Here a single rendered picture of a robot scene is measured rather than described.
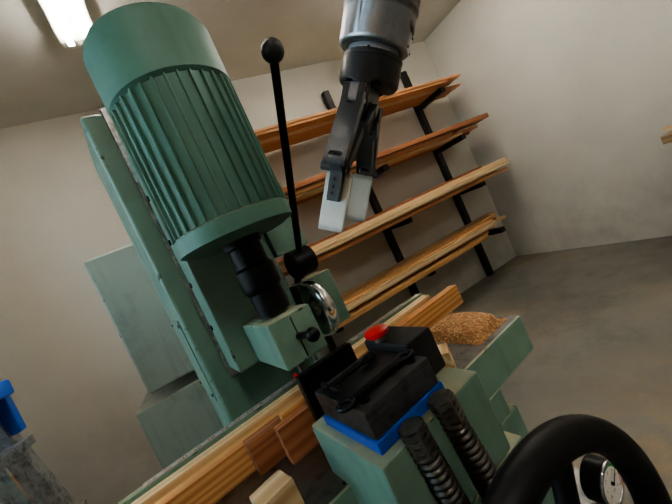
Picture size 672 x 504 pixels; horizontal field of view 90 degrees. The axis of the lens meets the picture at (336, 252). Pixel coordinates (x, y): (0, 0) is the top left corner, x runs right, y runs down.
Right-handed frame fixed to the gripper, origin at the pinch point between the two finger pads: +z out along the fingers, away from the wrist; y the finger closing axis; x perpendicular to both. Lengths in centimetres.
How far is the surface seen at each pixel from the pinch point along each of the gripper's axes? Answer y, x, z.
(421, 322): 17.4, -13.9, 19.3
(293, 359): -5.6, 2.6, 20.0
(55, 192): 127, 234, 39
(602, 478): 3, -41, 29
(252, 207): -6.1, 11.0, 0.4
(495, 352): 5.6, -24.5, 16.2
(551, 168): 331, -115, -41
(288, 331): -4.8, 4.2, 16.6
